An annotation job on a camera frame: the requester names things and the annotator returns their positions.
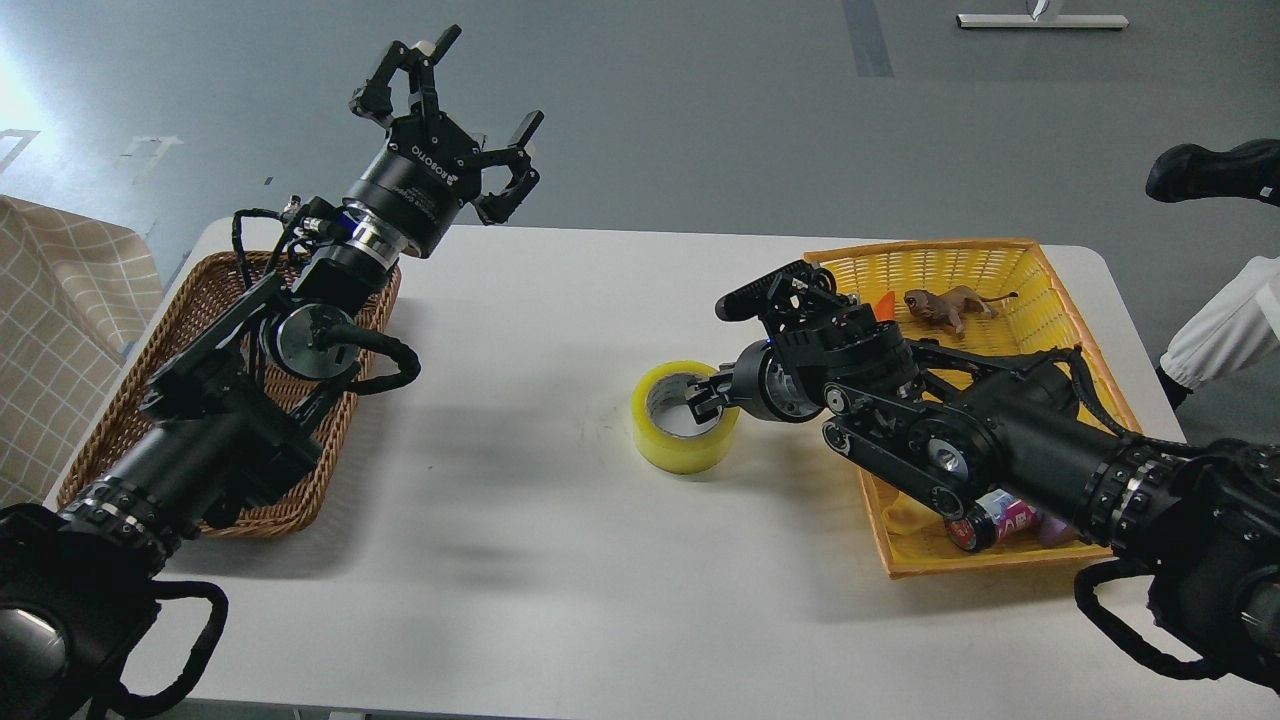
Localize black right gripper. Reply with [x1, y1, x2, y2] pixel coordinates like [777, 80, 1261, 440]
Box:
[685, 340, 824, 423]

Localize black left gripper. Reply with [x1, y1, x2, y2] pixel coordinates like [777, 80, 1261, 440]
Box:
[342, 26, 545, 258]

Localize yellow tape roll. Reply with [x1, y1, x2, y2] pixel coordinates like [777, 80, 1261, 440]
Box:
[628, 360, 739, 475]

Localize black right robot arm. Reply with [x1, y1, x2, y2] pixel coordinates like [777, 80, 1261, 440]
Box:
[685, 261, 1279, 688]

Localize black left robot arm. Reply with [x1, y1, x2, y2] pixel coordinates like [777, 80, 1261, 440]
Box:
[3, 26, 544, 719]

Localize orange toy carrot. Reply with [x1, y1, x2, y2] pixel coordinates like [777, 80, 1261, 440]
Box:
[873, 291, 897, 322]

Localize yellow toy croissant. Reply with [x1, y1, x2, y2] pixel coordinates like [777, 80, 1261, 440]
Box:
[881, 491, 943, 536]

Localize brown wicker basket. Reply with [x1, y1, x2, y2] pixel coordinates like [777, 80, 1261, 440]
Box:
[54, 251, 358, 538]

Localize brown toy lion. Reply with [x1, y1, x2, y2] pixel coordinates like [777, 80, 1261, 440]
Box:
[904, 284, 1019, 338]

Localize yellow plastic basket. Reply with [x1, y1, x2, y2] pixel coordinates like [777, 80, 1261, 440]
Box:
[804, 238, 1140, 579]

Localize small red black can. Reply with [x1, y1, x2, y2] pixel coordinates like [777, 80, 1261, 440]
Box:
[943, 489, 1043, 553]

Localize purple sponge block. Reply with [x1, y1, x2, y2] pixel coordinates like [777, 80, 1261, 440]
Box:
[1037, 511, 1079, 550]

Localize beige checkered cloth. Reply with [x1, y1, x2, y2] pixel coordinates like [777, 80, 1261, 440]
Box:
[1, 196, 164, 505]

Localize white stand base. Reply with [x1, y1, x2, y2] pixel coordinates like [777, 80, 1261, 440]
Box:
[955, 1, 1130, 31]

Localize black shoe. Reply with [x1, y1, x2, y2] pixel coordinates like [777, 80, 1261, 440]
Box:
[1146, 138, 1279, 208]

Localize person in white clothing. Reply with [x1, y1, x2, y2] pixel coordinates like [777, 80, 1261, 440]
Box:
[1156, 256, 1279, 410]

